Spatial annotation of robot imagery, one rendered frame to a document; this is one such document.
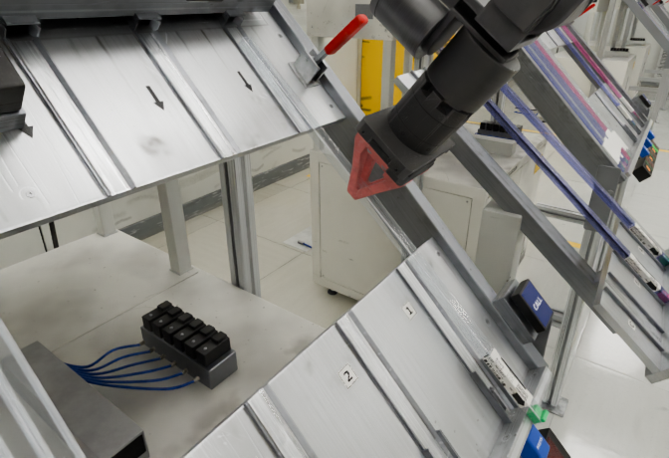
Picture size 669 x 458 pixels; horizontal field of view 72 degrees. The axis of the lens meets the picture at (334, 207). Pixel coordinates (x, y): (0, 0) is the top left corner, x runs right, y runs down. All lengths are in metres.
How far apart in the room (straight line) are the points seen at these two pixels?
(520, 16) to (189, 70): 0.30
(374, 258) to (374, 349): 1.24
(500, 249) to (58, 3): 0.66
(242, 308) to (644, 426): 1.25
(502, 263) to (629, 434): 0.95
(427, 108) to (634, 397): 1.49
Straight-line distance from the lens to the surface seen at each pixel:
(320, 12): 1.56
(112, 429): 0.64
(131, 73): 0.47
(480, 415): 0.52
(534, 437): 0.56
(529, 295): 0.59
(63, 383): 0.72
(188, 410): 0.69
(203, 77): 0.50
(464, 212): 1.43
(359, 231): 1.65
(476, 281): 0.57
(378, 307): 0.46
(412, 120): 0.41
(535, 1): 0.36
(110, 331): 0.86
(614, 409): 1.72
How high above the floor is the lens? 1.12
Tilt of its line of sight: 24 degrees down
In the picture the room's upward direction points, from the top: straight up
